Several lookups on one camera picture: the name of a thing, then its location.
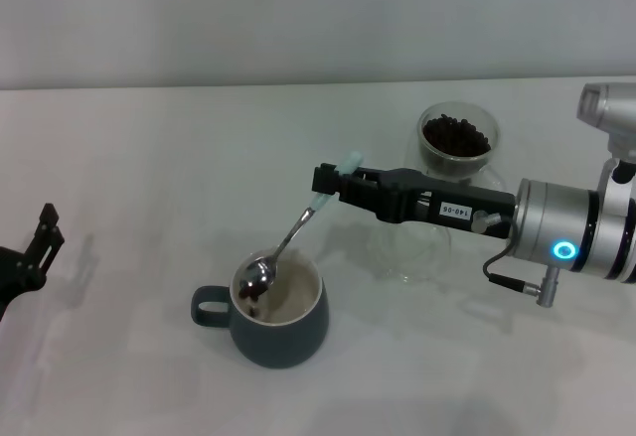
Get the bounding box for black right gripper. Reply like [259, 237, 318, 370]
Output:
[313, 161, 518, 241]

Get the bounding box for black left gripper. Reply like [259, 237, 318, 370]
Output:
[0, 202, 67, 324]

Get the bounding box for metal spoon light blue handle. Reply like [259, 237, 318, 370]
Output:
[237, 151, 363, 303]

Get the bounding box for few coffee beans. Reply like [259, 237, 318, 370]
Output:
[238, 276, 272, 318]

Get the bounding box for dark blue-grey ceramic mug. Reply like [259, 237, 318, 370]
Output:
[191, 251, 330, 370]

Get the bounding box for coffee bean pile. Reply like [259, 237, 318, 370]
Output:
[421, 113, 493, 159]

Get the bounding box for clear glass saucer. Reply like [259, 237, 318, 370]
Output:
[367, 219, 453, 284]

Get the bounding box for clear double-wall glass cup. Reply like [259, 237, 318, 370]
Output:
[404, 100, 508, 194]

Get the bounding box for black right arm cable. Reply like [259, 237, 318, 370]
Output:
[484, 249, 560, 308]

